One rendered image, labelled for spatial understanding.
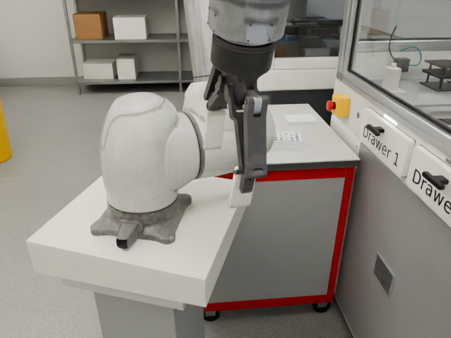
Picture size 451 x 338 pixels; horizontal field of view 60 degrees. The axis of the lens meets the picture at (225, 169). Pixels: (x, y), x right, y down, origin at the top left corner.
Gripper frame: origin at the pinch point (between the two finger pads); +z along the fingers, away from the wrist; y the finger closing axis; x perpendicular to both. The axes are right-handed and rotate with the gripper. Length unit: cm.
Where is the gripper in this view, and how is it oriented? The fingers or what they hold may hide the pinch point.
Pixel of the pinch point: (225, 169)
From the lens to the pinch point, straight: 58.3
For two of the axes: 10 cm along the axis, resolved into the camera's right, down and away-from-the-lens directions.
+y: 3.0, 6.2, -7.2
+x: 9.5, -1.1, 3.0
